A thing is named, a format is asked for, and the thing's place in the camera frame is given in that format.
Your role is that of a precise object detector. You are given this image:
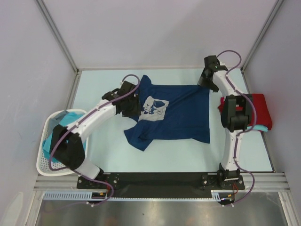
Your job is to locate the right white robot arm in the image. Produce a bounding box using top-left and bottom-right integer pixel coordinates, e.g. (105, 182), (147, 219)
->
(198, 55), (254, 189)

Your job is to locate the aluminium frame rail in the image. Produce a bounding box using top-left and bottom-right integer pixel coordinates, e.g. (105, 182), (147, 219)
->
(33, 172), (290, 192)

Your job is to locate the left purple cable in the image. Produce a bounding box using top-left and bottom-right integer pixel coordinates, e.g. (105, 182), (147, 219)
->
(48, 74), (142, 209)

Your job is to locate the folded red t shirt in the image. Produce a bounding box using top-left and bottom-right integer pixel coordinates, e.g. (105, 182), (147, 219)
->
(218, 94), (272, 131)

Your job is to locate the navy blue t shirt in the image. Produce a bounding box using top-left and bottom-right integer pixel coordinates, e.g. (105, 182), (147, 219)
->
(124, 75), (210, 151)

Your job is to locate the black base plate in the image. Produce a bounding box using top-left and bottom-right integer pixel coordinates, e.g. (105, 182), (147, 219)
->
(76, 171), (245, 199)

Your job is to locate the grey shirt in basket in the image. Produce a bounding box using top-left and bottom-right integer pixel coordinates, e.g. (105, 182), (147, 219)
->
(48, 111), (69, 130)

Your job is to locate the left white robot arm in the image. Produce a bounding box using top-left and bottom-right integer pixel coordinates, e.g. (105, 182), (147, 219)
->
(48, 80), (140, 188)

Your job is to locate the light blue cable duct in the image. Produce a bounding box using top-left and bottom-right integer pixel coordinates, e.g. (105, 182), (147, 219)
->
(44, 191), (107, 201)

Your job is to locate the turquoise t shirt in basket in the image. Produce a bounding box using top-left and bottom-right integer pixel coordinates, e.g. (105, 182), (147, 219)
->
(42, 112), (83, 160)

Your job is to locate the white laundry basket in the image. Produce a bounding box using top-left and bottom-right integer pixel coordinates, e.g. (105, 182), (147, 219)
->
(36, 109), (87, 177)

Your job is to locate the folded light blue t shirt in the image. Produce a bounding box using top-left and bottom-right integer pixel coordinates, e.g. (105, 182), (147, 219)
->
(246, 125), (269, 132)

